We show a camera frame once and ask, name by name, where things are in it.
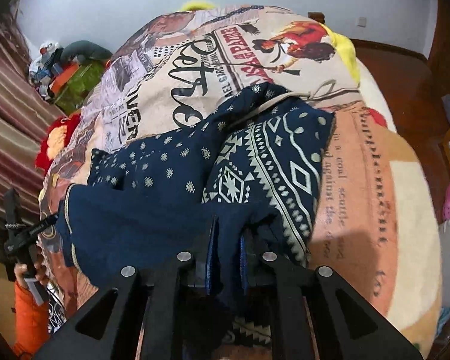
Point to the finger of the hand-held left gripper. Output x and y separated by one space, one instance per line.
11 206
41 225

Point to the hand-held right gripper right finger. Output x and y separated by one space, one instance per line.
243 260

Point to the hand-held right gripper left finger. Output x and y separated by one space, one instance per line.
212 258

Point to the navy patterned hoodie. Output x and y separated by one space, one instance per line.
153 202

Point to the person's left hand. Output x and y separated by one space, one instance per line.
41 275

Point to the striped brown curtain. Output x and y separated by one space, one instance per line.
7 138

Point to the red plush toy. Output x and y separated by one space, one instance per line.
54 135

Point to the orange box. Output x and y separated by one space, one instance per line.
65 77

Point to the pile of clutter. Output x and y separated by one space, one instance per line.
45 54

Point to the printed blanket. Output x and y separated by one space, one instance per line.
165 93

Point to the grey plush toy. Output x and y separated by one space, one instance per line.
84 49

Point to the cream fleece blanket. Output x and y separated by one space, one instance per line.
412 213

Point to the wooden bed footboard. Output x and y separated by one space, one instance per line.
317 15

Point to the white wall outlet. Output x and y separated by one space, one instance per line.
362 21

